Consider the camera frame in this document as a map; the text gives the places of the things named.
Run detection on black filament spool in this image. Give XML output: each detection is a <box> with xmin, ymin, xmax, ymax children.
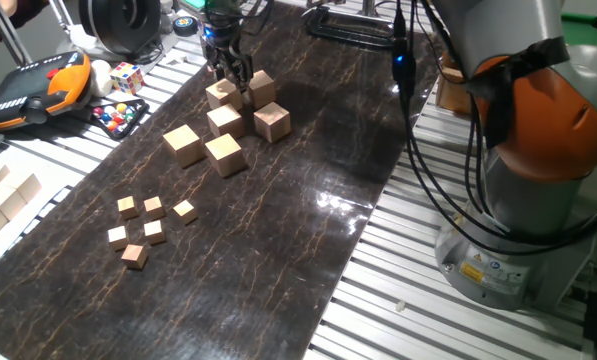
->
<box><xmin>77</xmin><ymin>0</ymin><xmax>162</xmax><ymax>56</ymax></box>

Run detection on large wooden cube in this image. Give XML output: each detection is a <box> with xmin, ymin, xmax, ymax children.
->
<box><xmin>162</xmin><ymin>123</ymin><xmax>207</xmax><ymax>169</ymax></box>
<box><xmin>206</xmin><ymin>102</ymin><xmax>248</xmax><ymax>141</ymax></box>
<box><xmin>246</xmin><ymin>69</ymin><xmax>278</xmax><ymax>110</ymax></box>
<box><xmin>204</xmin><ymin>132</ymin><xmax>247</xmax><ymax>179</ymax></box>
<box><xmin>252</xmin><ymin>101</ymin><xmax>294</xmax><ymax>144</ymax></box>
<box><xmin>205</xmin><ymin>78</ymin><xmax>244</xmax><ymax>112</ymax></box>

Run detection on slanted silver metal bar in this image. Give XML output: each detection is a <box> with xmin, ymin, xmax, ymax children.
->
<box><xmin>0</xmin><ymin>0</ymin><xmax>33</xmax><ymax>67</ymax></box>

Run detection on white egg-shaped object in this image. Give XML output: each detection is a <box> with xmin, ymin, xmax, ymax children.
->
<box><xmin>88</xmin><ymin>59</ymin><xmax>114</xmax><ymax>99</ymax></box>

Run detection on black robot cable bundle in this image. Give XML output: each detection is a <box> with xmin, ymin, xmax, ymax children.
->
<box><xmin>390</xmin><ymin>0</ymin><xmax>597</xmax><ymax>256</ymax></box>

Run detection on black plug blue light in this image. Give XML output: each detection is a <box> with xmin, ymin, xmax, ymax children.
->
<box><xmin>391</xmin><ymin>9</ymin><xmax>418</xmax><ymax>99</ymax></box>

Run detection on thin silver metal rod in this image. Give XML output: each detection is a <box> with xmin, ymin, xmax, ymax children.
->
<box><xmin>47</xmin><ymin>0</ymin><xmax>77</xmax><ymax>49</ymax></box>

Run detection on small wooden cube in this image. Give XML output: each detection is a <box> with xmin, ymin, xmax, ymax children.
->
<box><xmin>142</xmin><ymin>195</ymin><xmax>167</xmax><ymax>222</ymax></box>
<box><xmin>143</xmin><ymin>219</ymin><xmax>168</xmax><ymax>246</ymax></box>
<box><xmin>116</xmin><ymin>195</ymin><xmax>140</xmax><ymax>221</ymax></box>
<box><xmin>172</xmin><ymin>199</ymin><xmax>199</xmax><ymax>227</ymax></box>
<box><xmin>107</xmin><ymin>225</ymin><xmax>130</xmax><ymax>252</ymax></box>
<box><xmin>120</xmin><ymin>243</ymin><xmax>149</xmax><ymax>272</ymax></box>

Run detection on black clamp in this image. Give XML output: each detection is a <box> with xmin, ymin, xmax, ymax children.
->
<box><xmin>303</xmin><ymin>4</ymin><xmax>397</xmax><ymax>50</ymax></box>

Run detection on green mini pool table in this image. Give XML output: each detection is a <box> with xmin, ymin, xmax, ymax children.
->
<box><xmin>560</xmin><ymin>12</ymin><xmax>597</xmax><ymax>49</ymax></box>

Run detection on dark marbled table mat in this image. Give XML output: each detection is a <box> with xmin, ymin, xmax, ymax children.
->
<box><xmin>0</xmin><ymin>0</ymin><xmax>447</xmax><ymax>360</ymax></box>

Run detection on black triangle rack coloured balls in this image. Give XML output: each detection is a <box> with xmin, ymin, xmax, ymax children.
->
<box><xmin>88</xmin><ymin>97</ymin><xmax>151</xmax><ymax>141</ymax></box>

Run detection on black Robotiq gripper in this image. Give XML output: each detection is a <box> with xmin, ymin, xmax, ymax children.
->
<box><xmin>200</xmin><ymin>19</ymin><xmax>255</xmax><ymax>94</ymax></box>

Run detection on small round black puck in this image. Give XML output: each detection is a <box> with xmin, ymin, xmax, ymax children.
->
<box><xmin>172</xmin><ymin>15</ymin><xmax>200</xmax><ymax>38</ymax></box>

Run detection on Rubik's cube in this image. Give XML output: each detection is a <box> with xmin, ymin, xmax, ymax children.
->
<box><xmin>108</xmin><ymin>61</ymin><xmax>146</xmax><ymax>96</ymax></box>

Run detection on orange black teach pendant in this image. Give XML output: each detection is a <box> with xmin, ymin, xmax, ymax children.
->
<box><xmin>0</xmin><ymin>51</ymin><xmax>93</xmax><ymax>133</ymax></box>

